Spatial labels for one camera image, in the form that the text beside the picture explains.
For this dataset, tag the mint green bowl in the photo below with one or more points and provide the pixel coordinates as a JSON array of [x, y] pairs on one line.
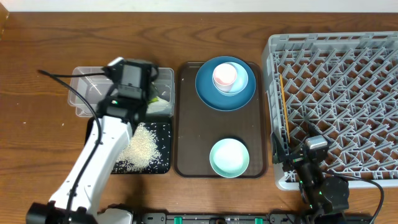
[[229, 158]]

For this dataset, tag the white tissue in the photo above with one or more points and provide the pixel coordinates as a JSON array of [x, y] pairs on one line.
[[159, 107]]

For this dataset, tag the brown serving tray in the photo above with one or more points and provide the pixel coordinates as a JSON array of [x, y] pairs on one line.
[[198, 127]]

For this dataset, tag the green snack wrapper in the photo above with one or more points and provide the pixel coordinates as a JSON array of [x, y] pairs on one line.
[[154, 93]]

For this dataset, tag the light blue small bowl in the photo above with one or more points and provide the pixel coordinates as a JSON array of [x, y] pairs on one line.
[[240, 83]]

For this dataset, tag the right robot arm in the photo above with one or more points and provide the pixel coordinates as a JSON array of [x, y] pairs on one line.
[[326, 196]]

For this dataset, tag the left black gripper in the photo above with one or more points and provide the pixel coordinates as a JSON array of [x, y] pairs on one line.
[[147, 92]]

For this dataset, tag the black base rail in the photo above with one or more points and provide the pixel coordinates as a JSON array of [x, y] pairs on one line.
[[273, 218]]

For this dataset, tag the dark blue plate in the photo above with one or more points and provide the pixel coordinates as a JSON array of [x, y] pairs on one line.
[[209, 94]]

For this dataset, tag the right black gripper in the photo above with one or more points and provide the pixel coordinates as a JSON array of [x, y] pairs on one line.
[[295, 158]]

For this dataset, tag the wooden chopstick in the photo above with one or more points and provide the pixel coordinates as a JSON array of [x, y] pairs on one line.
[[284, 107]]

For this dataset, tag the pink plastic cup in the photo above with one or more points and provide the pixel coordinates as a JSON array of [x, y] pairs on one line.
[[224, 76]]

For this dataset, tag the clear plastic bin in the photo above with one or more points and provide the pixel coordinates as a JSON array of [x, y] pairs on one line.
[[93, 85]]

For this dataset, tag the black plastic tray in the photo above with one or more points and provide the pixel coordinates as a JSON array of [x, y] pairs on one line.
[[164, 149]]

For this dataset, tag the grey dishwasher rack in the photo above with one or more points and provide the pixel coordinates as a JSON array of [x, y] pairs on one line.
[[346, 83]]

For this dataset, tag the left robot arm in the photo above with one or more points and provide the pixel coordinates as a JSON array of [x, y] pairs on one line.
[[115, 120]]

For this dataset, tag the white cooked rice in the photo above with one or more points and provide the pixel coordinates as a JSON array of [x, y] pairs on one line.
[[143, 149]]

